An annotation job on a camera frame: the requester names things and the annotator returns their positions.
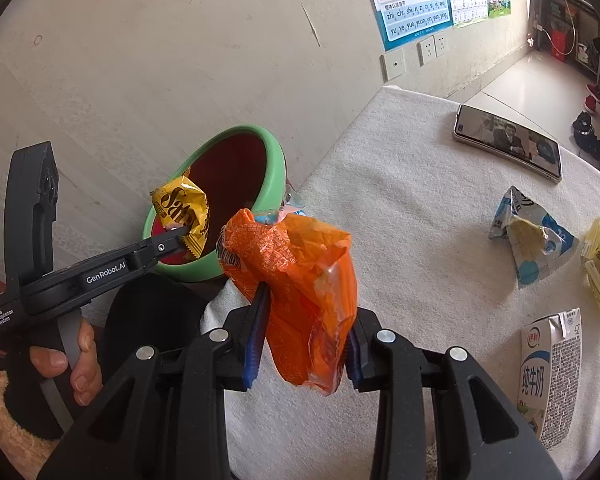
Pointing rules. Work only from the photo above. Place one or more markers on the pair of black shoes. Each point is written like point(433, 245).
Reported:
point(587, 135)

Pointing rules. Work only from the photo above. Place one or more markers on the yellow snack wrapper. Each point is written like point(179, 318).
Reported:
point(180, 205)

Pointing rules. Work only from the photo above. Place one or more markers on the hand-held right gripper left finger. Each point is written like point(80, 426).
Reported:
point(256, 345)

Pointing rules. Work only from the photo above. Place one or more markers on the round hole wall plate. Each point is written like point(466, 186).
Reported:
point(393, 66)

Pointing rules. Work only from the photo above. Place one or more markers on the green and red plastic basin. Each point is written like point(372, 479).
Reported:
point(273, 175)

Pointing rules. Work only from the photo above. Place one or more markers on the white wall socket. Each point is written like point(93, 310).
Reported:
point(426, 52)
point(441, 46)

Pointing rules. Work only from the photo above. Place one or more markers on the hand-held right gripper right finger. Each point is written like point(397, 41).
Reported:
point(354, 367)

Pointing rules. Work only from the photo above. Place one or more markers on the blue white carton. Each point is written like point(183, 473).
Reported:
point(530, 240)

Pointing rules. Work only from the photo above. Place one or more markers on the person's left forearm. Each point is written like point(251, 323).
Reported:
point(5, 425)

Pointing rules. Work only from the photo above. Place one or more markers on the orange snack wrapper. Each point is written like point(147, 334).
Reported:
point(300, 280)

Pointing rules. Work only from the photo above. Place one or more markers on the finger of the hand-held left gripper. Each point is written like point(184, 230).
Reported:
point(160, 249)

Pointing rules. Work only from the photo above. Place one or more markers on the white milk carton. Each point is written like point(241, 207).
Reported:
point(550, 375)

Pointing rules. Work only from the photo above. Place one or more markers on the smartphone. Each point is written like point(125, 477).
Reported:
point(510, 142)

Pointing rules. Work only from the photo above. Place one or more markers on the red bin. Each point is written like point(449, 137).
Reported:
point(560, 42)

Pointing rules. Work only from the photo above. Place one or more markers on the person's left hand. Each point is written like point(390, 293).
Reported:
point(87, 340)

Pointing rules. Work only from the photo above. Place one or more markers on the blue letter wall poster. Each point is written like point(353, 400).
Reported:
point(410, 5)

